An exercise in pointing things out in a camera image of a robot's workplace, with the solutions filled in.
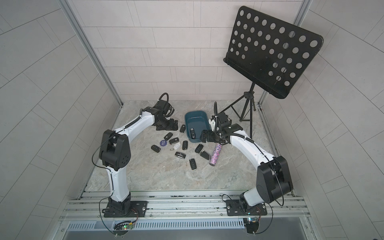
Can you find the black Bentley key fob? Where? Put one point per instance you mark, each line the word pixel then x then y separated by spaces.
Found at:
pixel 180 155

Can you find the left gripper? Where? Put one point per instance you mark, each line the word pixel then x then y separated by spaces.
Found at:
pixel 171 126

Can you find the black key bottom front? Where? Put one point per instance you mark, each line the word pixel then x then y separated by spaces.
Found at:
pixel 193 164

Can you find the right circuit board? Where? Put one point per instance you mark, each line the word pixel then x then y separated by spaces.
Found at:
pixel 251 225

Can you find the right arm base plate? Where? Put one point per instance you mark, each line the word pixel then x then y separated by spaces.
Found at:
pixel 241 208

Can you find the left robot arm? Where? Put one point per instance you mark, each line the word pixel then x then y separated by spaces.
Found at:
pixel 115 151

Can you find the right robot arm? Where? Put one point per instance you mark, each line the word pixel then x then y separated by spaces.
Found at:
pixel 273 173

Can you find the black flip key far left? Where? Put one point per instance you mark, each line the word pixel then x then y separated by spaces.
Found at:
pixel 155 148

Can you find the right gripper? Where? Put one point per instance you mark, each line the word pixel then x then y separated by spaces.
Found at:
pixel 210 137

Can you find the teal plastic storage box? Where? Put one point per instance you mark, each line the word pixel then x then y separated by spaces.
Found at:
pixel 197 120

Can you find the aluminium rail frame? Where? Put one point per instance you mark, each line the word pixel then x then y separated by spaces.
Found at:
pixel 192 215

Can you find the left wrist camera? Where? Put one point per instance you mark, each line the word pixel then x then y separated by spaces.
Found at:
pixel 165 108

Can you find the black VW key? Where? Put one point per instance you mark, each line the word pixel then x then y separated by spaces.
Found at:
pixel 168 136
pixel 174 141

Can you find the left circuit board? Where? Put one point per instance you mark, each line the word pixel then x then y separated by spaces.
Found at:
pixel 122 228

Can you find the purple small blind chip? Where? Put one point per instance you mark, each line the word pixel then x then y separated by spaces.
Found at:
pixel 163 143

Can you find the black perforated music stand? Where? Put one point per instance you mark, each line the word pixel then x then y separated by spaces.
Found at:
pixel 269 52

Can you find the circuit board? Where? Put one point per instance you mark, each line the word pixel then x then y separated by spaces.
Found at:
pixel 122 228
pixel 251 225

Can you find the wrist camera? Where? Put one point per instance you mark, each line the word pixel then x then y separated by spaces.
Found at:
pixel 165 108
pixel 219 122

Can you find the black silver-edged key fob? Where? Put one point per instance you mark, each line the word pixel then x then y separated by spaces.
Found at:
pixel 205 155

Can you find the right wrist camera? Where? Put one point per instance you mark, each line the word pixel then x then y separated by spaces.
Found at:
pixel 219 122

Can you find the white key tag with ring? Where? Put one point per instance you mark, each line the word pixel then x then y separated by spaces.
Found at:
pixel 176 146

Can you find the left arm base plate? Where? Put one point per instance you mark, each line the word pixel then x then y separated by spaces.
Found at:
pixel 130 209

